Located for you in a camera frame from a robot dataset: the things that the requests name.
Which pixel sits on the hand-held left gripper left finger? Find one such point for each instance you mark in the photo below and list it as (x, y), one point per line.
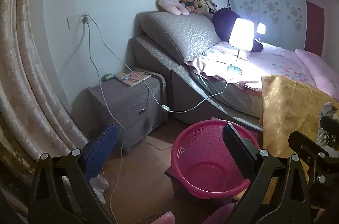
(102, 152)

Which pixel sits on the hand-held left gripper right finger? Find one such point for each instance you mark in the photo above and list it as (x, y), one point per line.
(235, 150)

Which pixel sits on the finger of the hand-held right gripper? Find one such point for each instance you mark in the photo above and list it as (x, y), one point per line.
(304, 143)
(329, 124)

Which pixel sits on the pink plastic basket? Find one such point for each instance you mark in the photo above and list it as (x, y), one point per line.
(201, 160)

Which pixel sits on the white tissue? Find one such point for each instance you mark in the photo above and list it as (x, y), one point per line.
(100, 185)

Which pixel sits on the golden patterned blanket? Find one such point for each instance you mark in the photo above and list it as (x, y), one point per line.
(291, 107)

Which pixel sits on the grey upholstered bedside table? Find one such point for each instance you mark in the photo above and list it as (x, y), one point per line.
(124, 107)

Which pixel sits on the grey mattress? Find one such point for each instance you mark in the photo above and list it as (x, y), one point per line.
(238, 97)

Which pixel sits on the pink duvet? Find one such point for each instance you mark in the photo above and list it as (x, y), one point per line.
(317, 67)

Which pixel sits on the magenta cloth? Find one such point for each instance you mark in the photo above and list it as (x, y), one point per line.
(219, 214)

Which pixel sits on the dark low stool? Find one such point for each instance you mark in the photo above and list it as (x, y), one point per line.
(180, 187)

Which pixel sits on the small green object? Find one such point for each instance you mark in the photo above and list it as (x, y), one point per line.
(107, 77)

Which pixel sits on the orange cover book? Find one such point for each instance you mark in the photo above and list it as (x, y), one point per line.
(132, 78)

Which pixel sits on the floral pink bedsheet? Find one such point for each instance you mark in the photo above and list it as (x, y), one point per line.
(275, 60)

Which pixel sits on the beige patterned curtain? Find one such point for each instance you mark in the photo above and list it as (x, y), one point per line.
(31, 94)

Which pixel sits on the red brown door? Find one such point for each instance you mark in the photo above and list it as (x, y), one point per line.
(313, 28)

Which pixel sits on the white shade table lamp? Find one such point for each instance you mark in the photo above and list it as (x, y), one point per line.
(241, 33)

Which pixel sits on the small white table lamp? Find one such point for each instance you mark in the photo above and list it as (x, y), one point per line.
(261, 28)

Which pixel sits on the dark purple cloth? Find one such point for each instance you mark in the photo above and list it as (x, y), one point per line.
(222, 21)

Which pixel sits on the grey patterned headboard cushion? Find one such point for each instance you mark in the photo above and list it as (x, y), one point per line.
(180, 33)

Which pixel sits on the white plug adapter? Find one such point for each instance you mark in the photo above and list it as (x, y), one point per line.
(84, 19)

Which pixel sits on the floral sliding door wardrobe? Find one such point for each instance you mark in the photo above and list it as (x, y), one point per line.
(272, 1)

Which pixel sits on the white leaning board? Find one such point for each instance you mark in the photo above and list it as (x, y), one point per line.
(229, 3)

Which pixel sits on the yellow and dark plush toy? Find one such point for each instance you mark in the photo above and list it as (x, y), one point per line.
(206, 4)

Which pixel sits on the grey upholstered bed frame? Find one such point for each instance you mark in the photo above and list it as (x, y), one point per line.
(153, 54)

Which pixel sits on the white wall socket plate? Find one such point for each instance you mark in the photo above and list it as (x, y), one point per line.
(74, 21)

